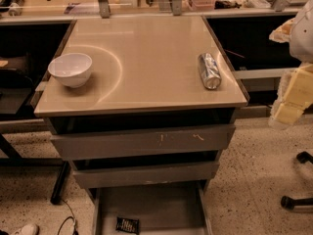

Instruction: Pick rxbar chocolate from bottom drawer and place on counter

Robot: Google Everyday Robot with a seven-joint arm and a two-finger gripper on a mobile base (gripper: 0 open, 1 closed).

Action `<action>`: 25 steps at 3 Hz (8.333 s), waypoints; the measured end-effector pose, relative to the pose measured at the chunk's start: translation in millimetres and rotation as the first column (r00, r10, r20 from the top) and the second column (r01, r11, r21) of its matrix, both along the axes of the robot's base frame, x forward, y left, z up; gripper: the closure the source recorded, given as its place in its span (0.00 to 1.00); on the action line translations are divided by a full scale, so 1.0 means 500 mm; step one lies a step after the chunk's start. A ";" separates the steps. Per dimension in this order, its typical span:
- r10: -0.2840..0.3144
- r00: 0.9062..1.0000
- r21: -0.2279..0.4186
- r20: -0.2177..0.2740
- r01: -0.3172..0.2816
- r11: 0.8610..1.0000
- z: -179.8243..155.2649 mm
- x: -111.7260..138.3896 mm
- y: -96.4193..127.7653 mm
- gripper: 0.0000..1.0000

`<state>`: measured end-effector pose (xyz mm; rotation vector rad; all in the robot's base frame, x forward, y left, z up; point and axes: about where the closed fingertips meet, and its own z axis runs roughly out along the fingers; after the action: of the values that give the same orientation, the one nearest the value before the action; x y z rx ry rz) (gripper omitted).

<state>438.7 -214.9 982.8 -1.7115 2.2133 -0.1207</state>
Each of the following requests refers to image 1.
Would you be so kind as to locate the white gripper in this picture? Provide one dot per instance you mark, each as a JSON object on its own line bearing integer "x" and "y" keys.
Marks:
{"x": 303, "y": 36}

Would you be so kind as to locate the white ceramic bowl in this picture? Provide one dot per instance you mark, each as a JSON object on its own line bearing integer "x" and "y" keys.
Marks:
{"x": 71, "y": 69}

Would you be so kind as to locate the grey drawer cabinet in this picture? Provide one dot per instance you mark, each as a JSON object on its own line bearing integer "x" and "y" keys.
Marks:
{"x": 145, "y": 75}

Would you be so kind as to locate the grey middle drawer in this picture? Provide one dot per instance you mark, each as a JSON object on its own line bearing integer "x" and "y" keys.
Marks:
{"x": 145, "y": 175}

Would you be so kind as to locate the grey metal post left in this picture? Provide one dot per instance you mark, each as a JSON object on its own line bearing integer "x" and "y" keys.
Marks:
{"x": 104, "y": 8}

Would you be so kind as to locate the black rxbar chocolate wrapper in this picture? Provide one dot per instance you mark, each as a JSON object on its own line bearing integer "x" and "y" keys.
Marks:
{"x": 127, "y": 225}

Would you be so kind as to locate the grey top drawer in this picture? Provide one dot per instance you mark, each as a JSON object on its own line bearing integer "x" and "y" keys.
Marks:
{"x": 143, "y": 142}

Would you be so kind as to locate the silver soda can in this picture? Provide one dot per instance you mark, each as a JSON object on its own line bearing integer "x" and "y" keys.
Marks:
{"x": 209, "y": 71}

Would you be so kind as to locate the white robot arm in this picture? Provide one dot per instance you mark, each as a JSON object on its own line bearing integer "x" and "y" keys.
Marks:
{"x": 298, "y": 32}

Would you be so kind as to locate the white shoe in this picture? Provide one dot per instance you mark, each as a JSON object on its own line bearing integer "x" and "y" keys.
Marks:
{"x": 29, "y": 229}

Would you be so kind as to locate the grey open bottom drawer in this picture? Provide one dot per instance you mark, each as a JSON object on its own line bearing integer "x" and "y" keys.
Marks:
{"x": 162, "y": 209}

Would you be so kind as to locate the black table leg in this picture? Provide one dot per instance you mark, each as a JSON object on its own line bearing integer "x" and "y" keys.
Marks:
{"x": 59, "y": 184}

